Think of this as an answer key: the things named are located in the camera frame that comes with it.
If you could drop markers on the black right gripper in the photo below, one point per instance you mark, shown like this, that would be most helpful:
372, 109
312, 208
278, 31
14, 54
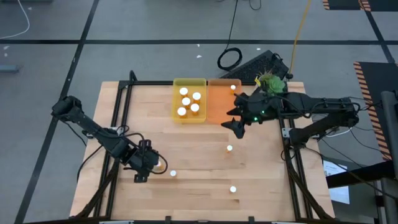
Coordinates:
261, 109

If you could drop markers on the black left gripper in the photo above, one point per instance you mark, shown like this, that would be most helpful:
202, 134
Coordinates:
138, 160

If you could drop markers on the medium orange pill bottle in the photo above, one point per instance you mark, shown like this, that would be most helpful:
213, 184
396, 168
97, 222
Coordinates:
183, 91
196, 96
173, 173
160, 166
233, 189

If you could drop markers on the slim orange pill bottle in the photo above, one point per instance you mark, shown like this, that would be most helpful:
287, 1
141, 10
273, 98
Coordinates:
229, 148
233, 87

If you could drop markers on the wide orange pill bottle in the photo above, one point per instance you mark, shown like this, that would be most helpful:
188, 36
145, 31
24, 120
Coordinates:
181, 111

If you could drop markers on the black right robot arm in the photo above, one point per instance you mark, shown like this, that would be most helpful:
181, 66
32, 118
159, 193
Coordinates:
326, 104

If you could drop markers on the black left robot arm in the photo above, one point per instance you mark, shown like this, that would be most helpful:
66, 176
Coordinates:
93, 132

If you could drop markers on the orange translucent plastic bin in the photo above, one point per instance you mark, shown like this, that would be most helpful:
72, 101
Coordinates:
219, 105

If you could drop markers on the yellow translucent plastic bin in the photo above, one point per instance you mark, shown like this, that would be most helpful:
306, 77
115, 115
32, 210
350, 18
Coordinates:
200, 119

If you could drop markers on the succulent in white patterned pot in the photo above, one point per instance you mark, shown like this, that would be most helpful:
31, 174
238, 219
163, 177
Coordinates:
275, 85

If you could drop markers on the black keyboard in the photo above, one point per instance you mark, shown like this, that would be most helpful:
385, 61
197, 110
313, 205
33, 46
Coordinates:
245, 70

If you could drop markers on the white paper sheet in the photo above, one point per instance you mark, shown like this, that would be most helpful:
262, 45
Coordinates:
340, 194

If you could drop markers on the black desk beam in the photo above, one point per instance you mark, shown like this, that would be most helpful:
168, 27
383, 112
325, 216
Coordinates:
357, 175

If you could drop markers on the black hazard striped mat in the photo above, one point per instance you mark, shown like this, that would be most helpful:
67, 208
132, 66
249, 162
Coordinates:
342, 3
382, 77

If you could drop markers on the grey floor box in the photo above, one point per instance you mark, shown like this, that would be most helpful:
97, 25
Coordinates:
7, 69

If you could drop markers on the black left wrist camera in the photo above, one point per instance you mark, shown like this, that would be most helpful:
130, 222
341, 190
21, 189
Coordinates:
141, 179

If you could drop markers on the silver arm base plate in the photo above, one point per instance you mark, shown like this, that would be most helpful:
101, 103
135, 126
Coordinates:
113, 128
286, 132

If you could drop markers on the black rail clip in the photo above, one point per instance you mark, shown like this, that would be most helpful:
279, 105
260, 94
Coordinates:
168, 219
251, 219

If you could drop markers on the silver frame corner bracket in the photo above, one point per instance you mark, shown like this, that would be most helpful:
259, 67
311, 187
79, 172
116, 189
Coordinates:
116, 222

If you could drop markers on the black aluminium table frame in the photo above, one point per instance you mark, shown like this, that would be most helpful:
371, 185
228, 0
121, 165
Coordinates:
149, 83

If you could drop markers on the grey metal post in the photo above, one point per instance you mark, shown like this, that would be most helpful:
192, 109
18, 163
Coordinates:
388, 140

